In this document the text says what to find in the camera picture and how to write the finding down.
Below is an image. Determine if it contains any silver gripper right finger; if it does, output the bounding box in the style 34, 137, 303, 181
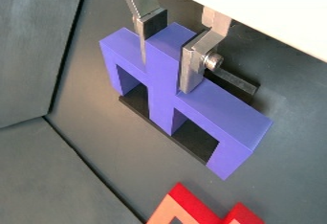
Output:
179, 7, 231, 94

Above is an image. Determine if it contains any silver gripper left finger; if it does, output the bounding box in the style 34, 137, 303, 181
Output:
126, 0, 167, 60

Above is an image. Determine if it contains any purple E-shaped block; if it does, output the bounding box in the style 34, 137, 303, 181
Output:
100, 23, 273, 179

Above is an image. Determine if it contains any black fixture stand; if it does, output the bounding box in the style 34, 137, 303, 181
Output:
119, 68, 261, 164

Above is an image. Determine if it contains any red E-shaped block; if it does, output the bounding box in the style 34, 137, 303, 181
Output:
147, 183, 265, 224

